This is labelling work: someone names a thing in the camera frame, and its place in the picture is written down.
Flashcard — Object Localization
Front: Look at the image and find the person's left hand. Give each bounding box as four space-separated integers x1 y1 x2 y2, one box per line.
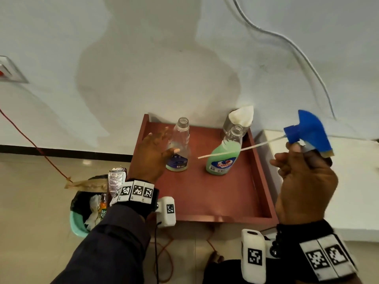
127 126 180 184

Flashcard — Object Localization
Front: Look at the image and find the person's right hand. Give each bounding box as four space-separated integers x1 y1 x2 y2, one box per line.
269 142 339 225

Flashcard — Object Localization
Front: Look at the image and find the clear near-empty spray bottle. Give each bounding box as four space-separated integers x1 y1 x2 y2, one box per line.
165 117 191 172

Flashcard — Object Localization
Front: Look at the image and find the blue spray trigger head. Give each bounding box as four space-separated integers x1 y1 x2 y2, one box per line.
197 109 335 160

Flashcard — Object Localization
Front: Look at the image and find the bottle with green liquid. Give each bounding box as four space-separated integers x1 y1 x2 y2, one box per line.
206 124 243 176

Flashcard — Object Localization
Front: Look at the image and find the white tissue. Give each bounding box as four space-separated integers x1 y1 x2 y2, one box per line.
228 105 255 127

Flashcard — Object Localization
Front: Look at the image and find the person's left forearm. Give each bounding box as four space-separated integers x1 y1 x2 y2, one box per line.
50 204 152 284

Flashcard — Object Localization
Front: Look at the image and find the person's right forearm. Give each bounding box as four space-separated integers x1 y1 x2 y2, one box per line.
296 273 363 284

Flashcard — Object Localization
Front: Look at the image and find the orange drink bottle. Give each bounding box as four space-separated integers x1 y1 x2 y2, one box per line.
99 192 108 219

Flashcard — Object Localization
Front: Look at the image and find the person's foot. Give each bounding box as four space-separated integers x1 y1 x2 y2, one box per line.
206 251 225 265

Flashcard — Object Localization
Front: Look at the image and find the person's leg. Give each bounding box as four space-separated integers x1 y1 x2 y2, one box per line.
203 258 246 284

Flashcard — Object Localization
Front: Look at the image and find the black marker wristband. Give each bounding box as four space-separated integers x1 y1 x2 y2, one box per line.
109 179 160 218
277 219 359 283

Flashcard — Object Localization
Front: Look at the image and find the silver snack wrapper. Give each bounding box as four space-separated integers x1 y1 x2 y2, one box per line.
107 167 128 198

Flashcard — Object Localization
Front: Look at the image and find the white cabinet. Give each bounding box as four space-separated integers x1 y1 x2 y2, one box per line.
254 129 379 243

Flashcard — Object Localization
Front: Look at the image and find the brown paper scrap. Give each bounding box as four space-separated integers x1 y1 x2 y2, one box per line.
64 177 109 193

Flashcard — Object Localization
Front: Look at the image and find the crumpled white paper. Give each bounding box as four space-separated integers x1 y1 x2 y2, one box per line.
84 194 101 231

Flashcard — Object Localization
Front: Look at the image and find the teal trash bin with waste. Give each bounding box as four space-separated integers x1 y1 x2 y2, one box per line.
70 174 109 225

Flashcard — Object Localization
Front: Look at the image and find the perforated steel holder cup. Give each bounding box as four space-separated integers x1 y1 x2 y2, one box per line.
220 109 251 139

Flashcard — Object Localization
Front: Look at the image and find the green trash bin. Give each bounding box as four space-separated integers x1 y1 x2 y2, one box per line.
70 210 89 237

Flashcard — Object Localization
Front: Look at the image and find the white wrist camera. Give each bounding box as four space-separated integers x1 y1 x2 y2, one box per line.
240 228 280 284
156 196 177 228

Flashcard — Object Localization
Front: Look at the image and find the black camera cable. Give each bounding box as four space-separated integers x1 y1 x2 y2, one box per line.
153 221 163 284

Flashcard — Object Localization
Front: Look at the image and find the orange looped cable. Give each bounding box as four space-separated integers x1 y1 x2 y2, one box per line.
152 233 218 284

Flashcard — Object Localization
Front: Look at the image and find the red cable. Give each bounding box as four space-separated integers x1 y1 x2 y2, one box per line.
0 108 73 183

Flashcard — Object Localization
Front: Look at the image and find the white wall cable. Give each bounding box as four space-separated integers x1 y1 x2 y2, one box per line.
231 0 337 120

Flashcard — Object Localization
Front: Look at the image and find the wall switch plate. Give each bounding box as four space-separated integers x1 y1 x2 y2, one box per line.
0 55 29 84

